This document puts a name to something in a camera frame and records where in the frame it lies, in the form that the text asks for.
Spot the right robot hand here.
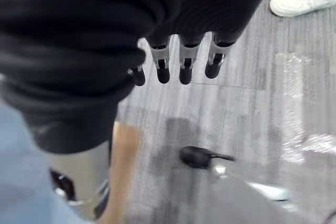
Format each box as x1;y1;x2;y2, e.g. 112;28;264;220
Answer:
0;0;279;221

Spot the clear plastic film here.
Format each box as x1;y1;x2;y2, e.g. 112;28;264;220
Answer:
275;51;336;165

